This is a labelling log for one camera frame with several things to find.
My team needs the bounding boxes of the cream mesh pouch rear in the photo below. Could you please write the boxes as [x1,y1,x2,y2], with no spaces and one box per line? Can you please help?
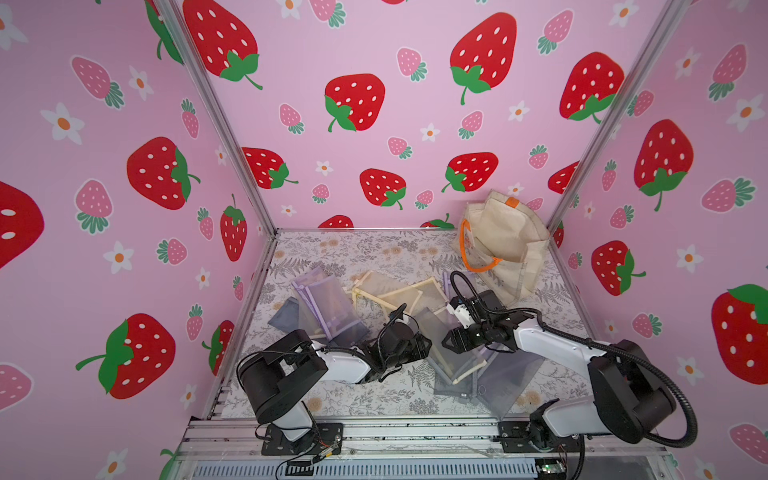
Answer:
[351,271,426,315]

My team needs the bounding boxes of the purple mesh pouch centre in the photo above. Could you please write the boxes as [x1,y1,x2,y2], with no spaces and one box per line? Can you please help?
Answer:
[443,271,465,315]

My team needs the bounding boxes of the beige canvas bag orange handles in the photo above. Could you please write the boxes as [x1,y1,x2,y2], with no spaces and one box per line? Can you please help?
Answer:
[456,191,550,306]

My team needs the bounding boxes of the grey-blue mesh pouch left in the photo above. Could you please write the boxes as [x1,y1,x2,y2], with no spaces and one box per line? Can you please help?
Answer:
[268,297,299,333]

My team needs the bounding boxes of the purple mesh pouch left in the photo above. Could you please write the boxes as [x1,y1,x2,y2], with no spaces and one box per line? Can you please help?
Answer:
[291,267,369,347]

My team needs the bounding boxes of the cream mesh pouch front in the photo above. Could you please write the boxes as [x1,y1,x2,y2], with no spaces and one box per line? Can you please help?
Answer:
[390,277,448,316]

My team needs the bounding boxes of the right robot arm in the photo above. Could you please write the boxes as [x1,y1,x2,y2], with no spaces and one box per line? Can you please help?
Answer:
[442,291,683,449]

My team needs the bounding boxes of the aluminium front rail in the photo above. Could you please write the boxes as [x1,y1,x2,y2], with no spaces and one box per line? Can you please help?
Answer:
[167,416,683,479]

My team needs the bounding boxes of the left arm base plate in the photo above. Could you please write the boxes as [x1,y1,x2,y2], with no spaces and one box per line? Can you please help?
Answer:
[259,423,344,458]

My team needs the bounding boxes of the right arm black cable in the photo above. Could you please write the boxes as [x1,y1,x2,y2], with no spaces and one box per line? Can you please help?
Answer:
[448,271,699,449]

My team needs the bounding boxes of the grey mesh pouch cream trim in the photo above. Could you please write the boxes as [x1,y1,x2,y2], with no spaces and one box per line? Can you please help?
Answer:
[415,308,487,385]

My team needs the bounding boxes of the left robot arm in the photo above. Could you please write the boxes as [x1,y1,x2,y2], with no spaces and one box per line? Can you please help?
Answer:
[236,305,432,448]

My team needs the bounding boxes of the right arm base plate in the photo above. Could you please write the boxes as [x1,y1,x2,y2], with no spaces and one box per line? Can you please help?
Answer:
[497,421,580,454]

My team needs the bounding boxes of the large purple mesh pouch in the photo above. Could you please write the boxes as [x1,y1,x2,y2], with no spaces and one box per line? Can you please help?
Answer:
[477,351,544,419]

